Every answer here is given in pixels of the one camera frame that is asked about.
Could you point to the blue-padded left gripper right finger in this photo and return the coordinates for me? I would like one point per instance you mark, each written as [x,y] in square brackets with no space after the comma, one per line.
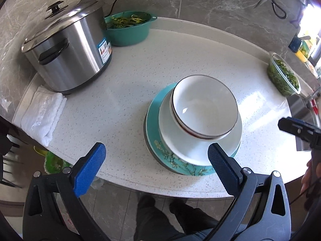
[260,209]

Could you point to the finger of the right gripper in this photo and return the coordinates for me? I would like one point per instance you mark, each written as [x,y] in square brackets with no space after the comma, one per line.
[299,128]

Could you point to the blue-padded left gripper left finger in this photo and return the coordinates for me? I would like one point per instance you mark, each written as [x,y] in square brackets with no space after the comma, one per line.
[42,219]

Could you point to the large white bowl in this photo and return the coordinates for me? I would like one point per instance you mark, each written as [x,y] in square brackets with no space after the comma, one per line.
[188,148]

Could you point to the white bowl dark rim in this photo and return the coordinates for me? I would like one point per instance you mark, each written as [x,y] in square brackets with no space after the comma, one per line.
[205,105]

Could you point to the teal floral plate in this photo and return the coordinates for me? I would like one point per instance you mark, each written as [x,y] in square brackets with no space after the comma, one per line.
[158,149]

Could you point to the small floral rice bowl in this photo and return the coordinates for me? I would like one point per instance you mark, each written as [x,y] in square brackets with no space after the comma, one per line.
[182,125]

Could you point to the person's right hand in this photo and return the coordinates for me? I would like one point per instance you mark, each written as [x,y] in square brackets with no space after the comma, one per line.
[306,180]

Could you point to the clear container of greens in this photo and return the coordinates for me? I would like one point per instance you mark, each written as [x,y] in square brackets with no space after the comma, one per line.
[282,76]

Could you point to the white folded towel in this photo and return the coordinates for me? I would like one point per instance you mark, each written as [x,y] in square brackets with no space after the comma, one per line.
[40,117]

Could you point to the stainless steel rice cooker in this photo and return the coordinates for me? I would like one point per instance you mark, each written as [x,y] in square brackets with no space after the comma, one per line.
[69,47]

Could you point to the teal basin with vegetables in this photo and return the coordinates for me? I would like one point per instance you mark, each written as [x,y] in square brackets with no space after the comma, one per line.
[129,27]

